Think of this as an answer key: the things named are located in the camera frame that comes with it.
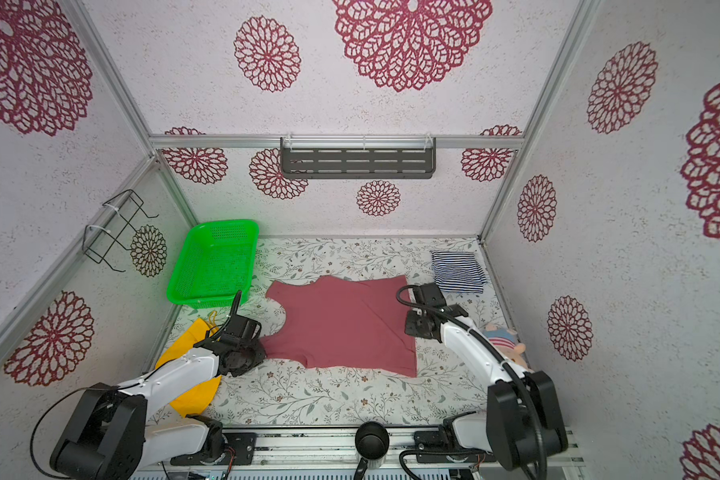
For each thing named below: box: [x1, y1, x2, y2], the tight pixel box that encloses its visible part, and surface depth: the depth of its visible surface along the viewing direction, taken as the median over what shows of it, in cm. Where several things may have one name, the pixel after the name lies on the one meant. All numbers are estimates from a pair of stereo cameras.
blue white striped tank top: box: [431, 251, 487, 294], surface depth 109 cm
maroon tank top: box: [260, 275, 417, 377], surface depth 96 cm
